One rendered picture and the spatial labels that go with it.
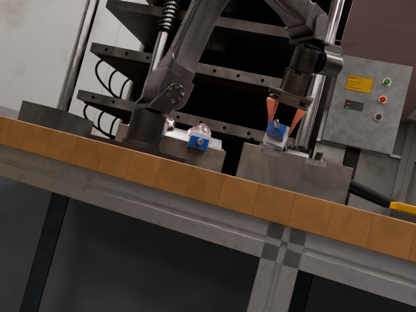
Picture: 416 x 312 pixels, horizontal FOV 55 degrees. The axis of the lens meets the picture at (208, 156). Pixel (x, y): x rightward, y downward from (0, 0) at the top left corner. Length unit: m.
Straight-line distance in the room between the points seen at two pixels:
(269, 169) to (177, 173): 0.50
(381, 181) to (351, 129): 9.08
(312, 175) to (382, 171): 10.00
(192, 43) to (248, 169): 0.36
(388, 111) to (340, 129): 0.21
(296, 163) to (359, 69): 1.04
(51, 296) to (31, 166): 0.58
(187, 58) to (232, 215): 0.35
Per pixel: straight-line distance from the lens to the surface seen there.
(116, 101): 2.02
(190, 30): 0.76
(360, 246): 0.46
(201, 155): 0.94
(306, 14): 0.94
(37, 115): 1.37
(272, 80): 1.85
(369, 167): 10.92
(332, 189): 0.96
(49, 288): 1.15
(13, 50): 3.72
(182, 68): 0.73
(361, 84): 1.92
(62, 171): 0.60
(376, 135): 1.88
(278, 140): 0.97
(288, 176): 0.96
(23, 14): 3.77
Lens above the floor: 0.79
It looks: 2 degrees up
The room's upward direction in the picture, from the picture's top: 15 degrees clockwise
